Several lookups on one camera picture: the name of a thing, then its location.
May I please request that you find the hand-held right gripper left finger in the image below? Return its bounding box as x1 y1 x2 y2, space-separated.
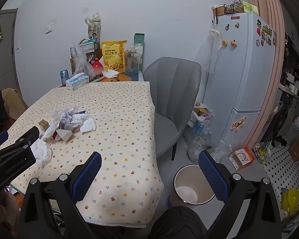
18 151 102 239

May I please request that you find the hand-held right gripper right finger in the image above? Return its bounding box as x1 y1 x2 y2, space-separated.
198 151 282 239

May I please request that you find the small cardboard box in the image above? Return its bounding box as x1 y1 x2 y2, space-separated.
38 119 49 132

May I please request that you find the white tissue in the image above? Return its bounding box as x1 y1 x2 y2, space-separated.
71 112 90 122
102 70 119 79
80 115 97 133
41 126 59 141
30 139 53 168

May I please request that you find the beige waste bin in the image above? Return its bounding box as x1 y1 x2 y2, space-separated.
173 164 216 208

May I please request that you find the red white cigarette pack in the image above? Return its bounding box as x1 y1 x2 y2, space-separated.
52 129 74 142

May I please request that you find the clear plastic wrapper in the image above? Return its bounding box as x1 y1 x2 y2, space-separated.
52 107 79 120

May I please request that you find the empty clear plastic bag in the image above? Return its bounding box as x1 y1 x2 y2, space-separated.
208 141 232 162

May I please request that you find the orange white carton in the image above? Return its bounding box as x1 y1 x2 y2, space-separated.
229 147 255 171

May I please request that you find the clear bag of bottles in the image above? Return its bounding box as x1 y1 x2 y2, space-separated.
187 122 212 162

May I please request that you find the purple plastic item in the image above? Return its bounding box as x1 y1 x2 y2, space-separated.
166 195 176 210

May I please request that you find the yellow green packet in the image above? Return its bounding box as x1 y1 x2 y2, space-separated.
254 141 273 165

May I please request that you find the dotted cream tablecloth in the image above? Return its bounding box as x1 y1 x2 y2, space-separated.
9 81 164 228

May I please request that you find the gold figures fridge magnet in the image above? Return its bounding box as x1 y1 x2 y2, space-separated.
230 116 247 131

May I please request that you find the person's dark clothed knee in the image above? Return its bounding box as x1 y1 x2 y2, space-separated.
149 205 207 239

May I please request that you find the white bag of packaging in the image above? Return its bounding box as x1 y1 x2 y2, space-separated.
191 102 215 130

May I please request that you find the blue white tissue box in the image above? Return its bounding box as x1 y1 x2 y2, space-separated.
65 73 90 91

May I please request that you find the grey cabinet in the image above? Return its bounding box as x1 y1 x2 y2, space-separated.
0 9 18 92

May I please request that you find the yellow plastic item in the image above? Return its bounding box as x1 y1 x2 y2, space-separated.
283 188 299 215

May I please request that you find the black bag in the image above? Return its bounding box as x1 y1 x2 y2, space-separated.
262 102 289 145

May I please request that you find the crumpled clear plastic bag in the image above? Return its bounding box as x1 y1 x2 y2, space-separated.
72 42 96 81

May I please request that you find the red round vase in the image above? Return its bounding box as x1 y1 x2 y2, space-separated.
91 58 104 76

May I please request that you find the grey upholstered chair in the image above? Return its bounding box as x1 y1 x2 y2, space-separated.
143 57 202 161

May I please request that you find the white refrigerator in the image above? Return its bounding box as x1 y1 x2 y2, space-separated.
203 12 276 148

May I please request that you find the orange mat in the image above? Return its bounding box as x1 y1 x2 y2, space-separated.
100 73 140 82

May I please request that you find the yellow snack bag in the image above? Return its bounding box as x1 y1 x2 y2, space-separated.
101 40 128 74

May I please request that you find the white hanging bag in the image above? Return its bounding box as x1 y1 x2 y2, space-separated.
209 17 222 75

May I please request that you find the clear glass jar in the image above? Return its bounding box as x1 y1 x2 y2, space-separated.
125 46 141 75

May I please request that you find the dark shelf with dishes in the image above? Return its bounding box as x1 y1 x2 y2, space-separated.
276 32 299 100

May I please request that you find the tall green box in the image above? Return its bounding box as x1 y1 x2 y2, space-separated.
133 33 145 71

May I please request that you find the cluster of fridge magnets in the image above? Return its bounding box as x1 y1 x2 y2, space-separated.
255 19 277 47

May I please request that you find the brown woven basket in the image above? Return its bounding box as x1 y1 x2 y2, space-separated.
212 5 227 16

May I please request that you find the green yellow card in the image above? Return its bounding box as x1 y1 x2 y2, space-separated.
242 1 260 14

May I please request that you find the wire basket with papers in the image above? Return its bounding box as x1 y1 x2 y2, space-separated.
70 38 100 58

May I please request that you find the beige paper bag with handles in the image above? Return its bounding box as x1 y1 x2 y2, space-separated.
85 12 101 43

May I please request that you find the wire basket with handles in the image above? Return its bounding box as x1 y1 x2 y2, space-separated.
224 0 245 14

